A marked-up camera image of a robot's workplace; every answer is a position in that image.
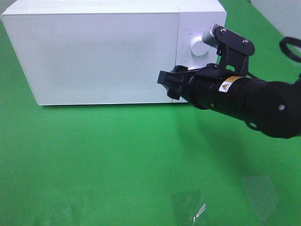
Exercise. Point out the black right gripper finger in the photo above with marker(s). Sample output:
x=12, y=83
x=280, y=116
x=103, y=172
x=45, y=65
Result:
x=177, y=82

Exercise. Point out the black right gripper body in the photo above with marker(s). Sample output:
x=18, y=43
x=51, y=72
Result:
x=223, y=86

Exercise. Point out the white timer knob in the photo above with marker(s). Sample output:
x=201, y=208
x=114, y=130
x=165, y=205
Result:
x=193, y=68

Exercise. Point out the white microwave door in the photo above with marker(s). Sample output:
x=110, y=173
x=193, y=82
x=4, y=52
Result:
x=83, y=59

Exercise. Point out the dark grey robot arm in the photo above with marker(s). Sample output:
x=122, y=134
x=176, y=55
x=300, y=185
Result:
x=273, y=108

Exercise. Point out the upper white power knob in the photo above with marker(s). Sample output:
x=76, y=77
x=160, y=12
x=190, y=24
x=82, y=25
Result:
x=198, y=47

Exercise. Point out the white microwave oven body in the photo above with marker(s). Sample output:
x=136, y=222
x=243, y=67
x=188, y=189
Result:
x=194, y=17

